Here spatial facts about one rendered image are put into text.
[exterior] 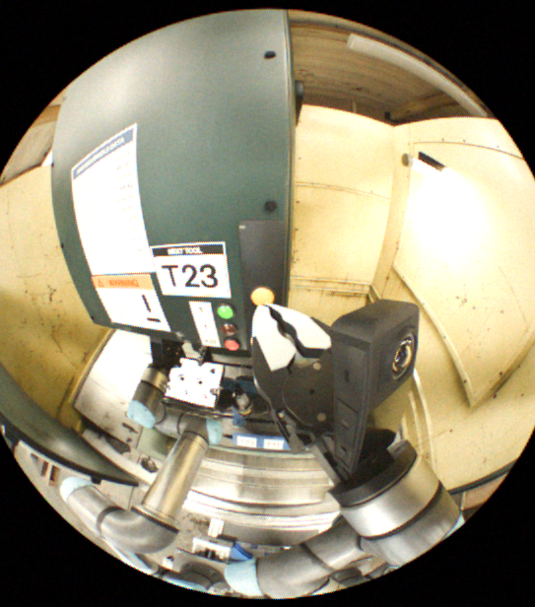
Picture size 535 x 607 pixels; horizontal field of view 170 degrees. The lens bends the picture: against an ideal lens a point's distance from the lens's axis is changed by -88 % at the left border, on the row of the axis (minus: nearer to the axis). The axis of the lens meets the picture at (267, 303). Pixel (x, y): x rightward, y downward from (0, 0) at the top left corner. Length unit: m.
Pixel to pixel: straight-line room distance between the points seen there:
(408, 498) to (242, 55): 0.37
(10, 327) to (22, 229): 0.52
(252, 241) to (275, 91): 0.16
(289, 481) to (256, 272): 0.98
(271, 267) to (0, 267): 1.32
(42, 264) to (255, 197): 1.31
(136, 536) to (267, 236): 0.48
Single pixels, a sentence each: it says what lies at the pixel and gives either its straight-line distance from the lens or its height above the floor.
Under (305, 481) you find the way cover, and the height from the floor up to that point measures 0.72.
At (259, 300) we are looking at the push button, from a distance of 0.22.
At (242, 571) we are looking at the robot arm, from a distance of 0.28.
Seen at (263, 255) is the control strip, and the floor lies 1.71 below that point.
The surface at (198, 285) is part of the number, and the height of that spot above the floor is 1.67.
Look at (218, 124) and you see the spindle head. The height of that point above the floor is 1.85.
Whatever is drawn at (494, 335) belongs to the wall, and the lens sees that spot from 0.75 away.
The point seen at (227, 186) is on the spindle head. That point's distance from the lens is 0.19.
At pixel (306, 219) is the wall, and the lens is 1.25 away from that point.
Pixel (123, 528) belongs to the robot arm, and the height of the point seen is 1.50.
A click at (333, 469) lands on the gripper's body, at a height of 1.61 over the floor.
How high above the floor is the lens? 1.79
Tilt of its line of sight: 38 degrees down
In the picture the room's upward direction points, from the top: straight up
